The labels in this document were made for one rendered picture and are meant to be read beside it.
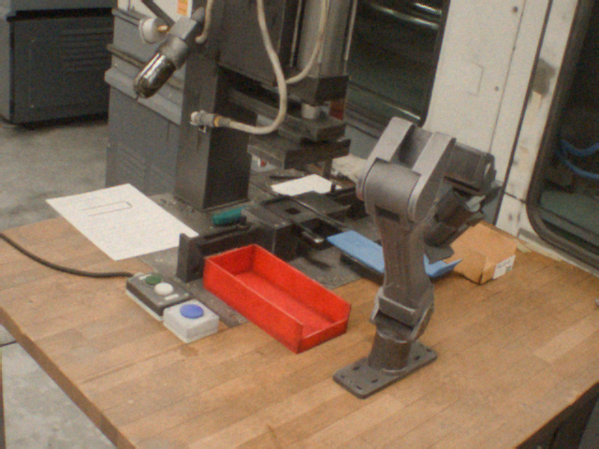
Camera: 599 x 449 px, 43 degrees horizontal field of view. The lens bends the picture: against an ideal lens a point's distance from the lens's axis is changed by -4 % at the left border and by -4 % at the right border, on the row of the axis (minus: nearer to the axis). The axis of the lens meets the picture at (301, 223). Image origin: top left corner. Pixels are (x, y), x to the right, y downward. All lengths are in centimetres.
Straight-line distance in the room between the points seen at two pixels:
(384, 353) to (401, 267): 18
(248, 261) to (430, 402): 46
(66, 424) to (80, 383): 131
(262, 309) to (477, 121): 92
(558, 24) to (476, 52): 27
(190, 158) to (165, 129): 139
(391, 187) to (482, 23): 104
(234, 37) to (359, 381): 72
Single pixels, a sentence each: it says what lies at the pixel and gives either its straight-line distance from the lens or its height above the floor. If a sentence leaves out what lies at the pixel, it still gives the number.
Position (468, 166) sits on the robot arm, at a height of 125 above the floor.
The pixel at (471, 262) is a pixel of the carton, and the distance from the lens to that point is 164.
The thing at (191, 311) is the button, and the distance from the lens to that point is 132.
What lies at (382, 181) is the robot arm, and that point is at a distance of 105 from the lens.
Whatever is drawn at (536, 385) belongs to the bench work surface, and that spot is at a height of 90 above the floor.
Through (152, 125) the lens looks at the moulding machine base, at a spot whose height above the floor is 57.
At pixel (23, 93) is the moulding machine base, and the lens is 461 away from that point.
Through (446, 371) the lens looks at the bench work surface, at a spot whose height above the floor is 90.
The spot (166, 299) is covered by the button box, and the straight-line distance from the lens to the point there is 136.
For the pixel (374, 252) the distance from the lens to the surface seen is 148.
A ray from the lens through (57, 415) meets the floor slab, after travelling 255.
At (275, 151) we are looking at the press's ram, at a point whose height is 113.
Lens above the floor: 165
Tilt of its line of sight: 25 degrees down
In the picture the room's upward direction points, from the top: 9 degrees clockwise
